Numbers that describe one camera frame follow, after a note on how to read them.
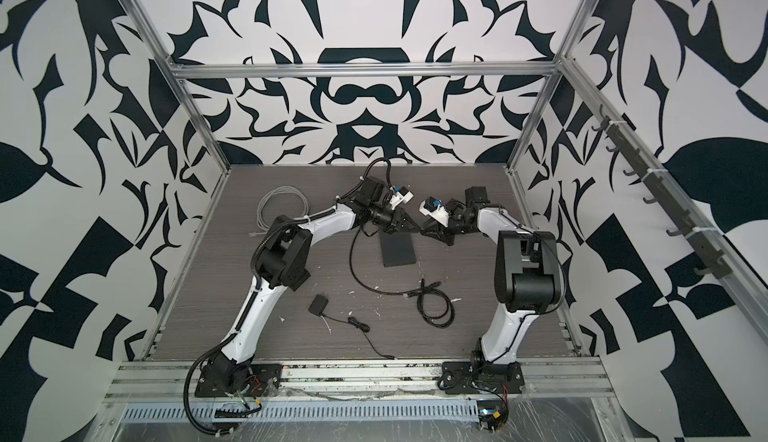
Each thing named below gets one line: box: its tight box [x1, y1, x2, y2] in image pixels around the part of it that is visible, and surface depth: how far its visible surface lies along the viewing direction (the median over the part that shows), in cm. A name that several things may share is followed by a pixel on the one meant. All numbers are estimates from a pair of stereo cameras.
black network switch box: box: [378, 231, 416, 267], surface depth 97 cm
